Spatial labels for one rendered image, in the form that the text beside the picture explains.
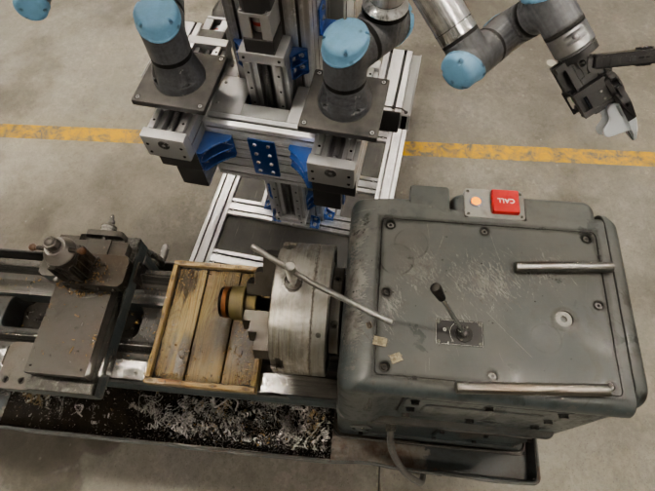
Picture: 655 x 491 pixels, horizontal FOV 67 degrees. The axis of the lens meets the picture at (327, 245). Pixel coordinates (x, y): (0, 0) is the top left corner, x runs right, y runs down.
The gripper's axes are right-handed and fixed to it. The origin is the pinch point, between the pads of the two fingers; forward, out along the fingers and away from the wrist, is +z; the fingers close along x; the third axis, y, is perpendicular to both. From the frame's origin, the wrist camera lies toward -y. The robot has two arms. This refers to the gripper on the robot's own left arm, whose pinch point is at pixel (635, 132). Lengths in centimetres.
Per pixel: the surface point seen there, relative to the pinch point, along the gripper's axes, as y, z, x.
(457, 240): 39.8, 0.0, 1.5
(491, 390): 48, 19, 27
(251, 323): 89, -10, 8
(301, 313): 74, -9, 15
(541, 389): 40, 24, 26
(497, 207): 29.1, 0.4, -4.4
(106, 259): 121, -42, -10
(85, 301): 132, -37, -5
